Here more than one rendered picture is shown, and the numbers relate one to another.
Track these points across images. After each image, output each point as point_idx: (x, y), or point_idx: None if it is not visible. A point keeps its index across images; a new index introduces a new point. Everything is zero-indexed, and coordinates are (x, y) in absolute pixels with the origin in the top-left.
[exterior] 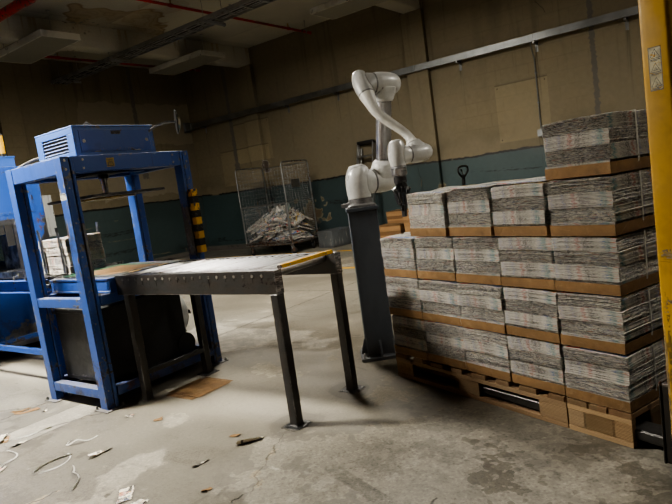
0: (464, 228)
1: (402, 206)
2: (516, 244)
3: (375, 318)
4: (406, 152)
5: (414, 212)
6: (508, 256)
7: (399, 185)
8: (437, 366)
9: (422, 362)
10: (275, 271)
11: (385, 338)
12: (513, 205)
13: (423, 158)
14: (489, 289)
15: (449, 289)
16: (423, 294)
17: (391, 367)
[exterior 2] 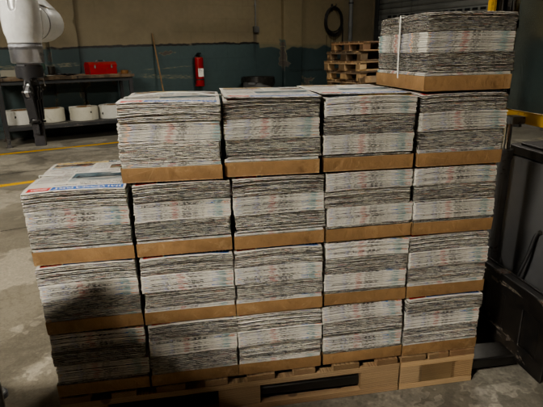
0: (263, 163)
1: (39, 125)
2: (359, 182)
3: None
4: (44, 17)
5: (134, 138)
6: (341, 199)
7: (33, 83)
8: (173, 388)
9: (136, 393)
10: None
11: None
12: (362, 126)
13: (57, 35)
14: (302, 251)
15: (216, 264)
16: (151, 283)
17: None
